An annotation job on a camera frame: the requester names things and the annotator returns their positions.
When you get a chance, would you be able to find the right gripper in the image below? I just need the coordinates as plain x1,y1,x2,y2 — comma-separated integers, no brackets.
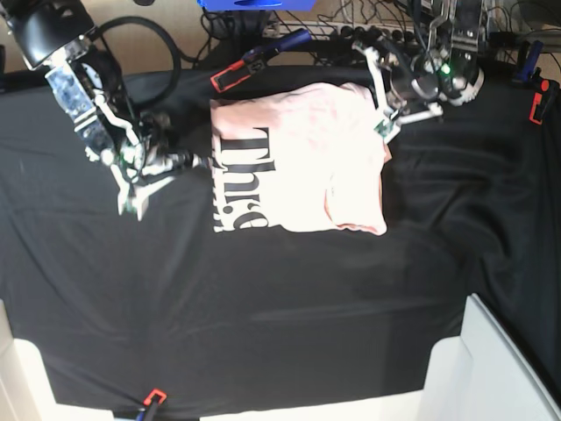
104,112,213,206

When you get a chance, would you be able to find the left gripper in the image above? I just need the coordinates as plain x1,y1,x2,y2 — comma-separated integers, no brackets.
352,37,444,125

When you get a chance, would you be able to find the pink T-shirt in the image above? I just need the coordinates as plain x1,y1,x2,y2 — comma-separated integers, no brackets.
210,83,391,236

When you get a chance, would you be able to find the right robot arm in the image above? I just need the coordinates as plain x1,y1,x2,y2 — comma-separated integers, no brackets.
1,1,211,215

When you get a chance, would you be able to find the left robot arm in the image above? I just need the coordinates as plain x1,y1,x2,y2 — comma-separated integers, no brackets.
352,1,485,139

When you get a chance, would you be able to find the black table cloth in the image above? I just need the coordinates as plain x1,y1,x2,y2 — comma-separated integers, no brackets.
1,63,560,420

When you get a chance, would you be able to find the blue plastic box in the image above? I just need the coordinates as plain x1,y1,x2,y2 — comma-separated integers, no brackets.
197,0,316,11

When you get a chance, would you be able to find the blue handled clamp, red jaw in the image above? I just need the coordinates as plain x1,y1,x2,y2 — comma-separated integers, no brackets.
209,29,312,93

